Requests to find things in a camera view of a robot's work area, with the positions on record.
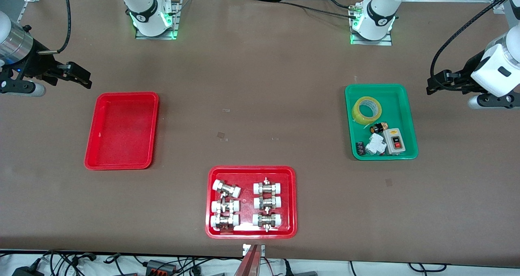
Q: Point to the black power brick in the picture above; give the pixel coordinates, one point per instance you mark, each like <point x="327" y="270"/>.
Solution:
<point x="160" y="266"/>

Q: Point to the grey switch box red button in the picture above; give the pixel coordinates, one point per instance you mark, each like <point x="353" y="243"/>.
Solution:
<point x="395" y="142"/>

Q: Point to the small black electronic component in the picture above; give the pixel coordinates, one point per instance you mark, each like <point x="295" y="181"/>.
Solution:
<point x="360" y="148"/>

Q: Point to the black orange push button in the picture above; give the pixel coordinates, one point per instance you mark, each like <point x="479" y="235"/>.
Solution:
<point x="376" y="128"/>

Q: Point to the red metal bar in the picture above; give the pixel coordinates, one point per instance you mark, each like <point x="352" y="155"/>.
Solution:
<point x="250" y="264"/>

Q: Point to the aluminium arm base plate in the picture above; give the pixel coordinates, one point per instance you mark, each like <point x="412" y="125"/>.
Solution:
<point x="386" y="41"/>
<point x="175" y="24"/>

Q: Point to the small colourful printed piece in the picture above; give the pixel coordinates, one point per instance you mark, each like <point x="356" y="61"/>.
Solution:
<point x="384" y="125"/>

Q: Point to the small silver metal bracket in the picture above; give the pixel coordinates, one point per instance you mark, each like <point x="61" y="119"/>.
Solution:
<point x="245" y="249"/>

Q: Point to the yellow tape roll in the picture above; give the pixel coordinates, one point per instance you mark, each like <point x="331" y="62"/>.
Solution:
<point x="357" y="113"/>

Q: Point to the green plastic tray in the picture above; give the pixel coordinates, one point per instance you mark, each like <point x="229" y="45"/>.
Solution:
<point x="396" y="105"/>

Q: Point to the white circuit breaker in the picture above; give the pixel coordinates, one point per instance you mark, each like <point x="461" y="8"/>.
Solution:
<point x="375" y="144"/>

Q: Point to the white capped metal pipe fitting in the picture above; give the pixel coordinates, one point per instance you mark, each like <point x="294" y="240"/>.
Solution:
<point x="267" y="203"/>
<point x="225" y="206"/>
<point x="224" y="221"/>
<point x="267" y="220"/>
<point x="267" y="187"/>
<point x="226" y="188"/>

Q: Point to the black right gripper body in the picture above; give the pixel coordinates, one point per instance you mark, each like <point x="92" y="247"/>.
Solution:
<point x="37" y="64"/>

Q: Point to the red plastic tray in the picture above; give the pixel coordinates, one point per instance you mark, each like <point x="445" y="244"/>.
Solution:
<point x="122" y="133"/>
<point x="248" y="203"/>

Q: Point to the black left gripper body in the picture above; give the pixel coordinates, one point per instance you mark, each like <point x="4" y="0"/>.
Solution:
<point x="464" y="75"/>

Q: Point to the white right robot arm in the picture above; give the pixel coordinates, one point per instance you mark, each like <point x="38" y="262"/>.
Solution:
<point x="144" y="7"/>

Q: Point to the black plug adapter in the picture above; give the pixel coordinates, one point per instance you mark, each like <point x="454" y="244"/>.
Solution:
<point x="26" y="271"/>

